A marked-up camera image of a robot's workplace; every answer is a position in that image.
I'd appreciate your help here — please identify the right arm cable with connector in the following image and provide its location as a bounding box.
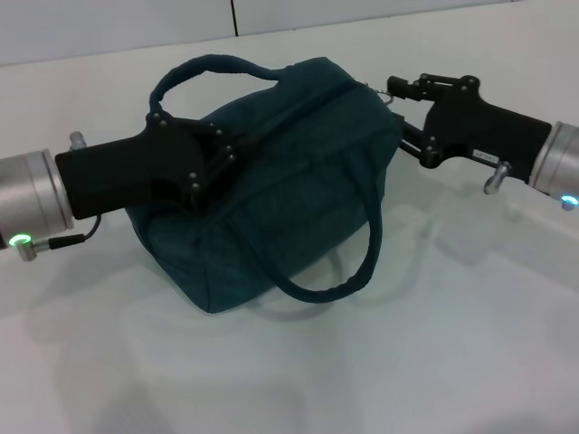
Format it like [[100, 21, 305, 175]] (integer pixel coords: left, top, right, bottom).
[[483, 161, 513, 196]]

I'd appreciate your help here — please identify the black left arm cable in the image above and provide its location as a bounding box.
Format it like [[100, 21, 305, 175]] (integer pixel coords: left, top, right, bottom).
[[16, 215, 101, 263]]

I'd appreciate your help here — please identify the dark teal fabric lunch bag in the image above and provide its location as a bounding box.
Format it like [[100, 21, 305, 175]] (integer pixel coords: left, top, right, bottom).
[[128, 53, 403, 316]]

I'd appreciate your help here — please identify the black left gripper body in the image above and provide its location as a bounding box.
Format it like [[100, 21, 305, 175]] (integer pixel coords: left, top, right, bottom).
[[54, 112, 214, 222]]

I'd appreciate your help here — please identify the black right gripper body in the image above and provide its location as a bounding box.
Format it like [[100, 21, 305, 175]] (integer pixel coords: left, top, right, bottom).
[[418, 74, 554, 186]]

